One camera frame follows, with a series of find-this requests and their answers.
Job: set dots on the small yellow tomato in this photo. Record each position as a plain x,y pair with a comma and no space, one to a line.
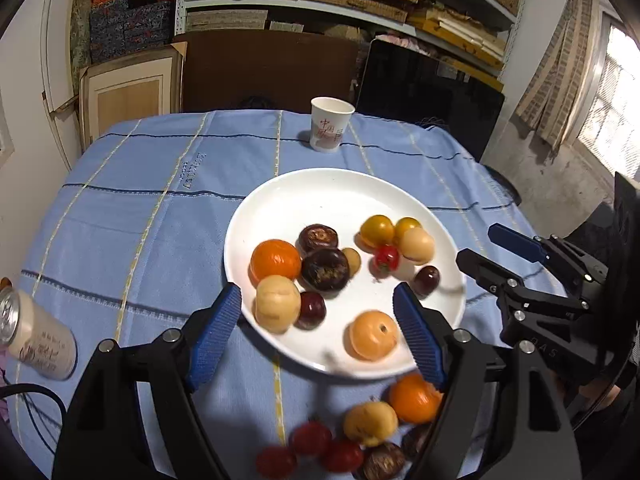
406,224

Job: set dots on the round tan fruit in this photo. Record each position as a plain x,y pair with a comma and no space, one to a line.
354,260

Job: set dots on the stack of blue patterned boxes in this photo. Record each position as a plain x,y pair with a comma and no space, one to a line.
130,25

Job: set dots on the red tomato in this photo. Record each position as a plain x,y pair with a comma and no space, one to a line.
310,438
342,456
275,462
387,258

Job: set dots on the black panel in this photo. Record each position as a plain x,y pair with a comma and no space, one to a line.
425,95

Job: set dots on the white paper cup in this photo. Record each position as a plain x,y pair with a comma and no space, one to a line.
329,125

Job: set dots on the cardboard picture frame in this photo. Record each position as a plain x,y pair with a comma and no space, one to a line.
130,95

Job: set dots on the beige patterned curtain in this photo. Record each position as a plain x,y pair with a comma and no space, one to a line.
560,60

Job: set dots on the orange-yellow tomato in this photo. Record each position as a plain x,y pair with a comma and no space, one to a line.
377,230

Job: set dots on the peach-coloured persimmon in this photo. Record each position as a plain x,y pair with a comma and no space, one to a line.
372,336

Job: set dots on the green patterned roll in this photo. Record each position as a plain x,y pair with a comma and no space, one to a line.
80,20

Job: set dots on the large dark brown water chestnut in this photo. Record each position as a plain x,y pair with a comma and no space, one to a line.
325,271

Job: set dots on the pink cloth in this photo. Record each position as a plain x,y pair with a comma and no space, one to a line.
405,44

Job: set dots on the brown board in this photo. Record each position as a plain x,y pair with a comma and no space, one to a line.
265,67

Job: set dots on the stack of yellow flat boxes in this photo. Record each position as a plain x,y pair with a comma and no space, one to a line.
460,35

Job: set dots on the dark red plum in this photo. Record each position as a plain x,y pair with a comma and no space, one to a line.
312,311
426,281

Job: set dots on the white metal shelf rack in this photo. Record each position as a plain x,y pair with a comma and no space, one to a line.
181,15

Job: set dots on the small dark brown water chestnut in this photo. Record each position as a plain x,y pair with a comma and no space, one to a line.
317,236

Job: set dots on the glass window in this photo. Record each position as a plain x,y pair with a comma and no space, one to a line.
615,90

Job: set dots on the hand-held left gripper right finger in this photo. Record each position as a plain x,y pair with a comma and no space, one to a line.
419,335

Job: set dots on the pale yellow pepino melon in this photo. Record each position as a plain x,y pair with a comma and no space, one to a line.
277,305
370,422
417,246

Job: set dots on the blue striped tablecloth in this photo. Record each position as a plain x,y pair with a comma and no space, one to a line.
150,220

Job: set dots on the white oval plate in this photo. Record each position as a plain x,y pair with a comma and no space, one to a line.
310,195

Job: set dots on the orange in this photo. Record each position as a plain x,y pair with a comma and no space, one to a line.
414,399
275,260

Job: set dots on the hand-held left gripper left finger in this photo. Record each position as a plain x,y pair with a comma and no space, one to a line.
215,335

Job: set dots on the white board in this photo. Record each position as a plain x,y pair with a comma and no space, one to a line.
57,60

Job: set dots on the person's right hand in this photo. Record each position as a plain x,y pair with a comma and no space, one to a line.
605,397

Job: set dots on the cream drink can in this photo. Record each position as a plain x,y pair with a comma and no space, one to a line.
40,340

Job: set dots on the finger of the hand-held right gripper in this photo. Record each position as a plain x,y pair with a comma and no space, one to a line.
480,267
515,242

